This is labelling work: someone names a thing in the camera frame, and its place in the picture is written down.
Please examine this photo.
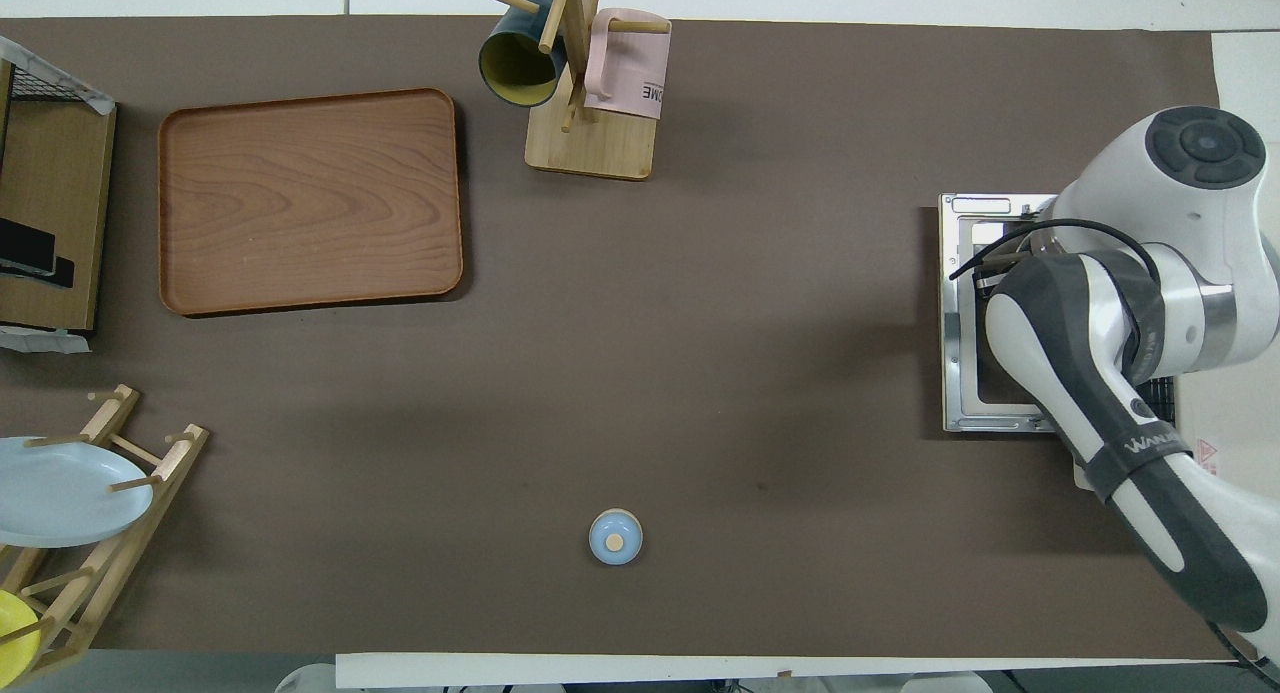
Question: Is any cream white toaster oven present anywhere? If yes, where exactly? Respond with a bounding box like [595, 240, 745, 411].
[938, 191, 1280, 504]

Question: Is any white paper wrap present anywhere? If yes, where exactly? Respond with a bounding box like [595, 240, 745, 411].
[0, 35, 116, 114]
[0, 328, 93, 354]

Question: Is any light blue plate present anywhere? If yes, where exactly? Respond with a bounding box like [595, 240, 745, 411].
[0, 436, 156, 549]

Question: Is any brown wooden tray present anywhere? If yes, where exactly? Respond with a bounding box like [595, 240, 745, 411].
[158, 87, 466, 319]

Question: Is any wooden dish rack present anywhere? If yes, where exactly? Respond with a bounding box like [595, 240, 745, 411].
[0, 384, 211, 686]

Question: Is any yellow plate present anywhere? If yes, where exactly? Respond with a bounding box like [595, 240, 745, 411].
[0, 589, 43, 682]

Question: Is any dark blue mug yellow inside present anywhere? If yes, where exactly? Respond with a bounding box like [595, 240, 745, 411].
[478, 0, 571, 109]

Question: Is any light wooden mug tree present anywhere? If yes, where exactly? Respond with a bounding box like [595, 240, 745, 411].
[477, 0, 673, 182]

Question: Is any pink mug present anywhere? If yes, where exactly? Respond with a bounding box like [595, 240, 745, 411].
[583, 8, 673, 122]

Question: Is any small light blue bowl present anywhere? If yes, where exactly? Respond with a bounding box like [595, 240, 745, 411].
[588, 508, 644, 567]

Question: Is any brown table mat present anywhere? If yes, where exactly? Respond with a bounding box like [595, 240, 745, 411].
[0, 15, 1259, 664]

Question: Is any black wire rack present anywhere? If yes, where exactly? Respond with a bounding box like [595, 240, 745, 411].
[0, 61, 101, 104]

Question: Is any black right arm wrist cable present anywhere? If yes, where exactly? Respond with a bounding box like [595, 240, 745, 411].
[948, 218, 1166, 284]

